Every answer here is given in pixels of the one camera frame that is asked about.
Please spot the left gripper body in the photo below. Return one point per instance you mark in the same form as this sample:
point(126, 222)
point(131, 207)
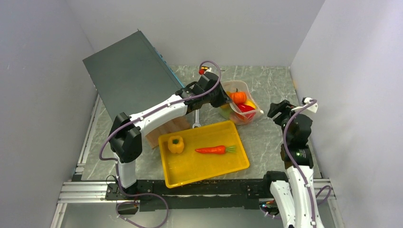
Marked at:
point(216, 98)

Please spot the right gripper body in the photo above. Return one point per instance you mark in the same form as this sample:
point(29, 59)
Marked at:
point(283, 118)

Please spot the orange pumpkin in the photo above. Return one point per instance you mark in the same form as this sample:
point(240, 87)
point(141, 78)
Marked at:
point(238, 97)

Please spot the clear zip top bag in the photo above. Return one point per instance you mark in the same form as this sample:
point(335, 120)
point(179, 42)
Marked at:
point(232, 86)

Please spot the yellow lemon squash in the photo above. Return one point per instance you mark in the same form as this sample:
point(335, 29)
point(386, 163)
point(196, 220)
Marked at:
point(250, 103)

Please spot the red bell pepper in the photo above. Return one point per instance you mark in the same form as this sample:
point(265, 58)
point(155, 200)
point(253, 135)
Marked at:
point(247, 112)

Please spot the green cabbage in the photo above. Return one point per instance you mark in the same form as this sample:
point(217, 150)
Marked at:
point(225, 111)

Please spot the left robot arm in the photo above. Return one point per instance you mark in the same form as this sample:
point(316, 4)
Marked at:
point(127, 133)

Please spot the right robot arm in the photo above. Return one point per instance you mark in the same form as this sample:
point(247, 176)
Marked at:
point(293, 190)

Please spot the silver wrench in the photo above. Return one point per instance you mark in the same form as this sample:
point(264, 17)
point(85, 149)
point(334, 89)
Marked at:
point(196, 123)

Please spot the wooden block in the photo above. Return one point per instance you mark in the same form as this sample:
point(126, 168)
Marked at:
point(172, 126)

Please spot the orange carrot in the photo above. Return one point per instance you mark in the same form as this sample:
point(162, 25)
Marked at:
point(221, 149)

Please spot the yellow bell pepper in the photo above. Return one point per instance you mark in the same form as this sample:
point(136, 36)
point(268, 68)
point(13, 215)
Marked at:
point(176, 144)

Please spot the yellow plastic tray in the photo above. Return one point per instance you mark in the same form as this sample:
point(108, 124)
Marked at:
point(189, 166)

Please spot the dark grey box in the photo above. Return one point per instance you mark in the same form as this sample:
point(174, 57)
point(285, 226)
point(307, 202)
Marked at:
point(130, 76)

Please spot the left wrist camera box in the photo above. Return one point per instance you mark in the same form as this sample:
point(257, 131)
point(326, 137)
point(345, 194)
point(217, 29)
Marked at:
point(204, 69)

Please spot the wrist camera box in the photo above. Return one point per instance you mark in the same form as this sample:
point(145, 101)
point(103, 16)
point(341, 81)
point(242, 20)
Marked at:
point(204, 69)
point(310, 104)

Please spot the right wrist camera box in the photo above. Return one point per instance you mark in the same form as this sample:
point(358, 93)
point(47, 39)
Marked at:
point(310, 104)

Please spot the black base frame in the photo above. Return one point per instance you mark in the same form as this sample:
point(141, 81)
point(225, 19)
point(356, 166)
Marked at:
point(207, 194)

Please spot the aluminium rail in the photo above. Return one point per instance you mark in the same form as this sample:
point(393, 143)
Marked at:
point(76, 192)

